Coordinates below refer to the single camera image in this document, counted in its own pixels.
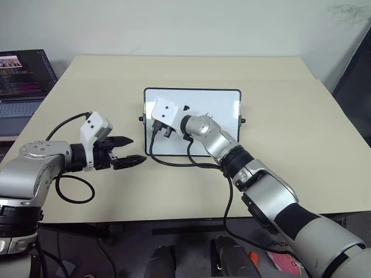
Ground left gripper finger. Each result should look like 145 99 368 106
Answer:
112 155 148 170
111 136 134 148

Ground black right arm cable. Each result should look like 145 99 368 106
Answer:
183 133 224 170
222 173 281 252
148 120 224 169

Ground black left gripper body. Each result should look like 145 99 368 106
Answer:
92 137 117 171

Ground black framed whiteboard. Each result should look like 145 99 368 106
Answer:
138 87 247 158

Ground dark panel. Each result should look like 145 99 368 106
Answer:
331 27 371 116

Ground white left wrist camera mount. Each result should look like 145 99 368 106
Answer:
79 111 114 171

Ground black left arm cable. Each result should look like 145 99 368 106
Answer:
46 112 96 203

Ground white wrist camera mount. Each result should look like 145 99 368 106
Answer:
79 111 114 171
150 97 191 131

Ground grey open laptop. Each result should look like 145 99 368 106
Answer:
0 49 59 119

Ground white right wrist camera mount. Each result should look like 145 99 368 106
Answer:
150 97 191 131

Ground dark rounded shape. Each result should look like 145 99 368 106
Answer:
148 245 177 278
209 235 262 278

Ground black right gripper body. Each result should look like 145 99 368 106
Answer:
161 124 177 140

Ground pink red booklet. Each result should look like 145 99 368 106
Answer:
265 249 304 276

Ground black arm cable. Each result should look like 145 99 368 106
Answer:
148 120 224 169
222 173 281 252
46 112 96 203
183 133 224 170

